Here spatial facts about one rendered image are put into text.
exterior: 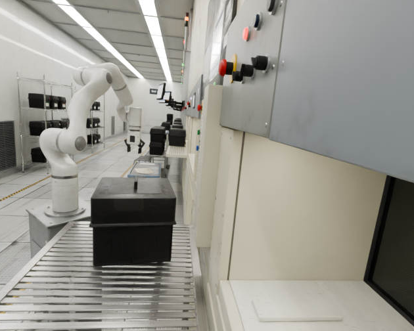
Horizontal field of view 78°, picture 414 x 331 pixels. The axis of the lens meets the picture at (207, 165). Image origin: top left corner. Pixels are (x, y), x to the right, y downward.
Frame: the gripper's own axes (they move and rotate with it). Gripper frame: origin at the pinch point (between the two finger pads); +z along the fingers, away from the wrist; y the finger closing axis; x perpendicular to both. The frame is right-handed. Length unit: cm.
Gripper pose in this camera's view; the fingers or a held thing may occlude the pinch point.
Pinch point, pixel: (134, 151)
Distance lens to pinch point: 192.7
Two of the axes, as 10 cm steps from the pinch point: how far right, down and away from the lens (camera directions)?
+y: 9.4, 1.4, -3.0
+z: -0.8, 9.8, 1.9
